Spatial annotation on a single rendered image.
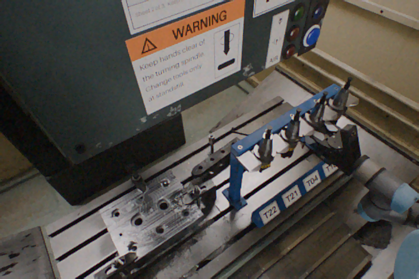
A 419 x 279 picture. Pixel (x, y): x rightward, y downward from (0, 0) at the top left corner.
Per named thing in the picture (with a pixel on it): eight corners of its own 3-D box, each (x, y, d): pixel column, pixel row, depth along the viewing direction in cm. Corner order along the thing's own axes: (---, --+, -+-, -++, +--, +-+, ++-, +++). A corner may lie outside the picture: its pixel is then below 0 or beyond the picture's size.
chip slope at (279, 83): (396, 195, 133) (428, 165, 113) (295, 287, 109) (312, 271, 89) (269, 98, 181) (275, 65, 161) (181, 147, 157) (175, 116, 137)
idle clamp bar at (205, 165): (242, 151, 119) (244, 142, 114) (197, 185, 109) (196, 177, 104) (235, 145, 121) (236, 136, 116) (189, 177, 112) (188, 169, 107)
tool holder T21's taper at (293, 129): (289, 125, 84) (293, 110, 79) (302, 132, 82) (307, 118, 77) (281, 133, 83) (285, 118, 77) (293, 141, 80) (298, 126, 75)
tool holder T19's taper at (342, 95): (338, 96, 92) (345, 81, 87) (348, 104, 89) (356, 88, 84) (328, 101, 91) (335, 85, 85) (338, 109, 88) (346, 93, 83)
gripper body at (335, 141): (314, 154, 89) (345, 180, 83) (323, 138, 83) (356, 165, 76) (330, 144, 92) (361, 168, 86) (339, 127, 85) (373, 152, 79)
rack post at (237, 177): (247, 203, 103) (255, 159, 80) (237, 211, 101) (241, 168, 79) (231, 185, 109) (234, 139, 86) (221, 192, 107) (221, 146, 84)
